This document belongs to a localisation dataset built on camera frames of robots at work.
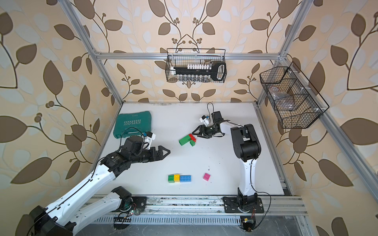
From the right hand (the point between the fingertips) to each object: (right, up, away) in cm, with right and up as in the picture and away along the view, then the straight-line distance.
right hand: (196, 134), depth 98 cm
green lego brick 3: (-3, -5, -2) cm, 6 cm away
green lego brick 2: (-7, -3, -1) cm, 8 cm away
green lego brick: (-11, -4, -1) cm, 12 cm away
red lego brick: (-2, -2, -1) cm, 3 cm away
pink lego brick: (+6, -22, -15) cm, 28 cm away
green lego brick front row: (-14, -22, -19) cm, 32 cm away
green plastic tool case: (-46, +7, +4) cm, 46 cm away
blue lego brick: (-6, -23, -16) cm, 29 cm away
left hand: (-17, -6, -23) cm, 30 cm away
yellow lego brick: (-11, -22, -17) cm, 30 cm away
